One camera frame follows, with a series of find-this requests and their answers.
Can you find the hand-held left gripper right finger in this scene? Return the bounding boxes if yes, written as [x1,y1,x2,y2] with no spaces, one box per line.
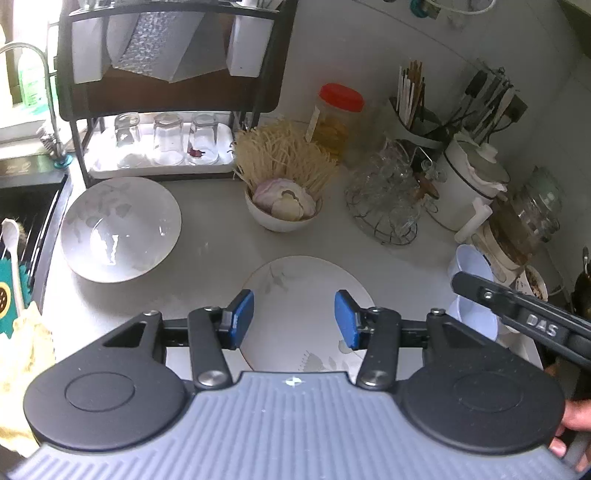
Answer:
[334,290,490,390]

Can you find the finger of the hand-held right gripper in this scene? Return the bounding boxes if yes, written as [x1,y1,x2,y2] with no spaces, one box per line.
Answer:
[451,271,591,363]

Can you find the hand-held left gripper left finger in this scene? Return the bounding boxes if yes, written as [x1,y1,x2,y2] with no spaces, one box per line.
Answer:
[99,290,256,391]

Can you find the leaf print white plate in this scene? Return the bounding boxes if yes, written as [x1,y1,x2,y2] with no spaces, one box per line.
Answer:
[240,256,377,372]

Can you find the person's right hand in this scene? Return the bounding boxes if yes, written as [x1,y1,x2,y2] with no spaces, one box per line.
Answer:
[549,399,591,462]

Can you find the patterned cup with tea dregs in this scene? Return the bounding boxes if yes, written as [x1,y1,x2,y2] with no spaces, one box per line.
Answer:
[515,265,550,303]

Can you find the white kettle control base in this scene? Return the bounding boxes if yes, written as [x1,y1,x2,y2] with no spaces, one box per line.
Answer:
[480,226,528,283]

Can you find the steel wok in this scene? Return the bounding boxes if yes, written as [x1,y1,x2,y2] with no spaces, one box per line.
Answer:
[573,247,591,319]

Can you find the white bowl holding garlic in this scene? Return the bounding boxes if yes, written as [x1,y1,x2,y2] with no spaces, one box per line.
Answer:
[245,185,323,232]

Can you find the glass kettle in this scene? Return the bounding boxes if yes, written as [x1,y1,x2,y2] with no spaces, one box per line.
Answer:
[489,166,567,259]

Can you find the pale garlic bulb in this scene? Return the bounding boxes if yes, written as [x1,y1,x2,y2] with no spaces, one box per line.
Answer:
[271,189,317,220]

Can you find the purple garlic bulb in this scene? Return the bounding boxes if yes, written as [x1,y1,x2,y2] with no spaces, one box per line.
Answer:
[252,179,288,209]

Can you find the white electric pot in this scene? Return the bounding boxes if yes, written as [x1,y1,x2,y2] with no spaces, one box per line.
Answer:
[425,134,511,244]

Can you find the large leaf print white bowl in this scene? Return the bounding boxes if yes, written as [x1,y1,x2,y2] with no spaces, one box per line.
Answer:
[60,176,182,283]

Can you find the bundle of dried noodles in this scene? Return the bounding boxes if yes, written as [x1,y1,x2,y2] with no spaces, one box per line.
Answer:
[232,121,340,197]

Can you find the white drain tray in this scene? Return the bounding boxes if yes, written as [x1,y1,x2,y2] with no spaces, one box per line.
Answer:
[88,121,236,179]

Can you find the clear drinking glass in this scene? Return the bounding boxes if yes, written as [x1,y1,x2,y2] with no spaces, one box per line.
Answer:
[113,112,142,151]
[152,113,186,166]
[187,113,221,166]

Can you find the plastic jar with red lid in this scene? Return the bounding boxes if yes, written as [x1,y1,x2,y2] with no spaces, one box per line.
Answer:
[305,83,365,162]

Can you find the white chopstick holder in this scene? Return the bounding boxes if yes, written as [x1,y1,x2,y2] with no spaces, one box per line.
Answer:
[389,98,445,149]

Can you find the yellow cloth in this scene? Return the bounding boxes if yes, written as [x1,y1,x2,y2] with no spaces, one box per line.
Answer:
[0,302,57,456]

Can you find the black dish rack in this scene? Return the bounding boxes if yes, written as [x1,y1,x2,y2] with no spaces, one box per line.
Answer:
[55,0,298,188]

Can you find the bundle of chopsticks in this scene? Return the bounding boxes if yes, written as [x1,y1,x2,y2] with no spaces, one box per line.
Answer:
[397,60,428,130]

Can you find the white spoon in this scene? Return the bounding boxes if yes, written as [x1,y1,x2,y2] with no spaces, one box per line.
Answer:
[1,218,27,320]

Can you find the dark kitchen sink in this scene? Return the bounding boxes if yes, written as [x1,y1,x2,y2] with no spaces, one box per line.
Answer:
[0,154,75,301]

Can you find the white rack caddy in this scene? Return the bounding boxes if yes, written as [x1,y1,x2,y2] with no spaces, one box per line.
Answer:
[69,9,110,86]
[225,13,274,78]

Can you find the steel faucet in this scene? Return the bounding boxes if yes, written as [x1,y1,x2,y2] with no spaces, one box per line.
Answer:
[0,42,68,160]

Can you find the grey patterned board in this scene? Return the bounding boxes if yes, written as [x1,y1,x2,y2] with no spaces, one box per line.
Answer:
[106,9,206,84]

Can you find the green detergent bottle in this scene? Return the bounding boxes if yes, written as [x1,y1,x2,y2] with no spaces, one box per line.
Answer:
[16,48,47,110]

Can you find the white cable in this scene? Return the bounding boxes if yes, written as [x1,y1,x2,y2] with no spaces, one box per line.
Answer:
[410,0,498,20]

